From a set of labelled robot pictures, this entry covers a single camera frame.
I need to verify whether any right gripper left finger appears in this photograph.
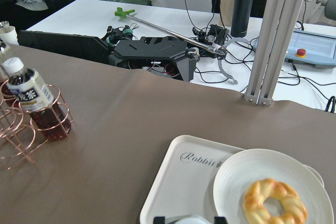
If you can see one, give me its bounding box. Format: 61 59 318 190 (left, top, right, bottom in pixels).
153 216 165 224

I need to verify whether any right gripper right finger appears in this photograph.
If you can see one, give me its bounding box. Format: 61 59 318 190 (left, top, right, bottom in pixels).
214 216 227 224

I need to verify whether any tea bottle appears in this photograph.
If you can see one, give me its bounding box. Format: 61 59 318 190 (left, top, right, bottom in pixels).
165 215 209 224
3 57 71 141
0 39 16 104

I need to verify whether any white serving tray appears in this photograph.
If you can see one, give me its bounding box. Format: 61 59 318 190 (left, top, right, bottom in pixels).
139 134 325 224

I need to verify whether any white round plate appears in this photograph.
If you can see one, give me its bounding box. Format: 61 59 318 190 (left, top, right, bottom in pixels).
213 148 334 223

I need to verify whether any glazed donut bread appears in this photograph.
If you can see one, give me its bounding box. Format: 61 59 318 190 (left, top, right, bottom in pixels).
243 178 308 223

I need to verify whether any black folded device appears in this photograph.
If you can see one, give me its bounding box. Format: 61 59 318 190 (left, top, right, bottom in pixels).
17 27 199 81

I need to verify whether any green tipped reacher tool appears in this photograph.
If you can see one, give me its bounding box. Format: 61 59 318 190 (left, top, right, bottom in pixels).
114 7 239 85

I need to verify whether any blue teach pendant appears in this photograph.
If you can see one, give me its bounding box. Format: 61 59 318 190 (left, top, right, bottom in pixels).
253 29 336 69

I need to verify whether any black water bottle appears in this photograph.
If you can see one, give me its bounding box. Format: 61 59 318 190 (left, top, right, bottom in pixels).
230 0 253 38

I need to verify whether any copper wire bottle rack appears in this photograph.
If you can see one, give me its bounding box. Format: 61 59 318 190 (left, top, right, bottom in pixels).
1 81 72 170

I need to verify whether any aluminium frame post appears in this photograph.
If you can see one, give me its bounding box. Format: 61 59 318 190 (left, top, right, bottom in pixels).
245 0 303 105

